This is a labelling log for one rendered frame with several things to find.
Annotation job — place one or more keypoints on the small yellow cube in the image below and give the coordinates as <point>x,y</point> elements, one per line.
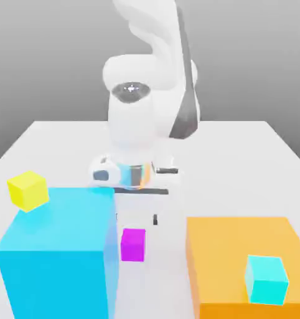
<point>28,190</point>

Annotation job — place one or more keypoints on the large orange box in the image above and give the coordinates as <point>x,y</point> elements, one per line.
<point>219,256</point>

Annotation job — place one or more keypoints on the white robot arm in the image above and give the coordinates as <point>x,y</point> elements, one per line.
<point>132,119</point>

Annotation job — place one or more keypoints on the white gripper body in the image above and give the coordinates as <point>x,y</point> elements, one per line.
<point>142,191</point>

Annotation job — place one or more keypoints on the small cyan cube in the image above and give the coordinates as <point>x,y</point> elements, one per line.
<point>268,281</point>

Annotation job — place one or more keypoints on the large blue box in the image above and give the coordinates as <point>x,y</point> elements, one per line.
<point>55,249</point>

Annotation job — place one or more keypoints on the small magenta cube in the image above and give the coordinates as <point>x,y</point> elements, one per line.
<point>133,245</point>

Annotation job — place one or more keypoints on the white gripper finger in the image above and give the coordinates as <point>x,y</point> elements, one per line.
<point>155,219</point>

